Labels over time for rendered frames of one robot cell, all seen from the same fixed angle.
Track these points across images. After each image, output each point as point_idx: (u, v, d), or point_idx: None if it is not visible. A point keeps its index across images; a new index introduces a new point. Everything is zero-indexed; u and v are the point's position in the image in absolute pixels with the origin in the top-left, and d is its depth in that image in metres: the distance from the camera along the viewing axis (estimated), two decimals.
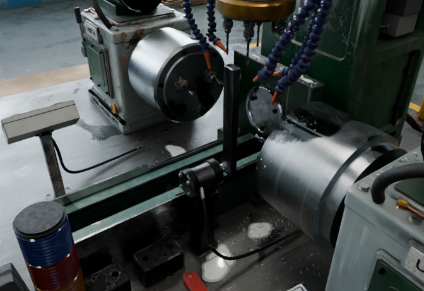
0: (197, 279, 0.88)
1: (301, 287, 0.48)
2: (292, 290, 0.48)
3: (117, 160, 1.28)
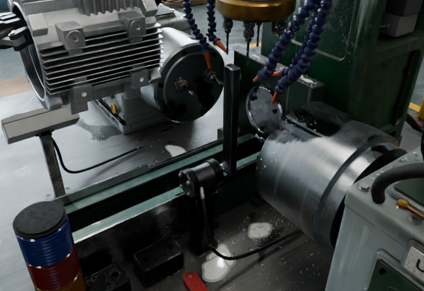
0: (197, 279, 0.88)
1: None
2: None
3: (117, 160, 1.28)
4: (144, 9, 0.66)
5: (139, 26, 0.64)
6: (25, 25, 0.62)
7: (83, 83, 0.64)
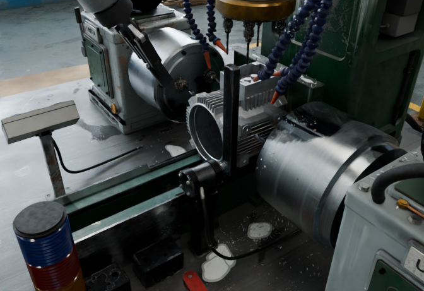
0: (197, 279, 0.88)
1: (257, 62, 1.07)
2: (253, 62, 1.06)
3: (117, 160, 1.28)
4: (279, 103, 1.01)
5: (279, 117, 0.99)
6: None
7: (243, 154, 0.99)
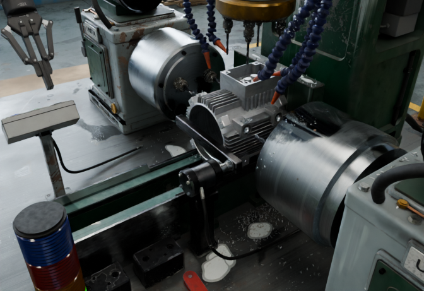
0: (197, 279, 0.88)
1: (257, 61, 1.07)
2: (253, 62, 1.06)
3: (117, 160, 1.28)
4: (279, 103, 1.01)
5: None
6: (23, 38, 1.01)
7: (244, 153, 0.99)
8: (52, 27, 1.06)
